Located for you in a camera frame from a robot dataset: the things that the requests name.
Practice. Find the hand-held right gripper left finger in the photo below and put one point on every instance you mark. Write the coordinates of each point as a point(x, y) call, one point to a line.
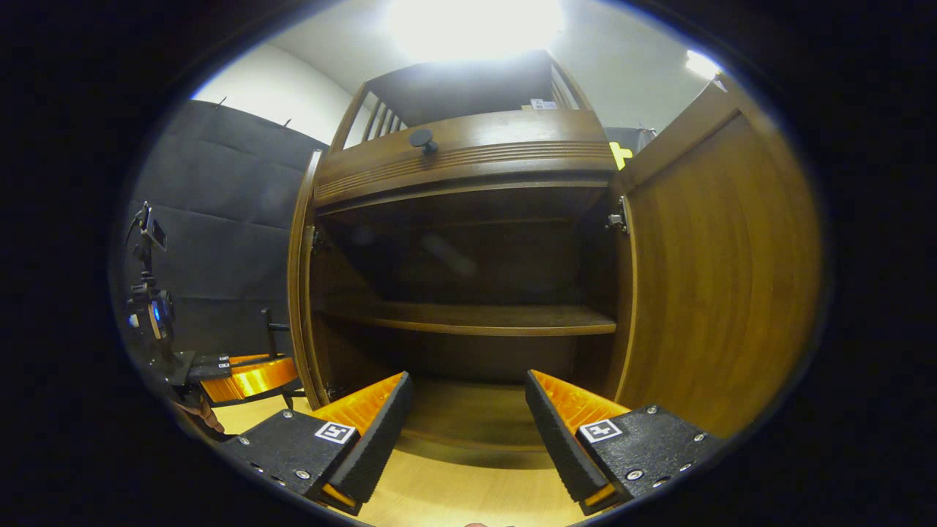
point(381, 439)

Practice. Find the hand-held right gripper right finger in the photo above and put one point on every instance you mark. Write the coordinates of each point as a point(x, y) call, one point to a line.
point(560, 446)

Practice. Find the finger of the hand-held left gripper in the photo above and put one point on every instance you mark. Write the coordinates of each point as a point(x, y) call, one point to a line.
point(218, 359)
point(211, 372)

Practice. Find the wooden shoe cabinet door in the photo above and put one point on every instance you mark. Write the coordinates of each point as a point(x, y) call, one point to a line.
point(299, 293)
point(725, 278)

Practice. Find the wooden double-door shoe cabinet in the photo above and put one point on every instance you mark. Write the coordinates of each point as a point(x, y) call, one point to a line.
point(468, 157)

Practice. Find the metal door hinge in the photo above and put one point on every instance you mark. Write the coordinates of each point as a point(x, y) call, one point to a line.
point(316, 238)
point(618, 218)

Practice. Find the wooden inner shelf board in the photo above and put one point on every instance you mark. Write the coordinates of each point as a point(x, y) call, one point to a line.
point(476, 318)

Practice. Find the round black knob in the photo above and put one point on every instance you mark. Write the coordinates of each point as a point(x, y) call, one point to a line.
point(423, 139)

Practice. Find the small ceiling light panel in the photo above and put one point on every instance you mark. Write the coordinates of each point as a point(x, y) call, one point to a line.
point(701, 64)

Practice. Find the large ceiling light panel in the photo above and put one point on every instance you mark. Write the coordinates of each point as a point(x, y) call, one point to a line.
point(476, 25)

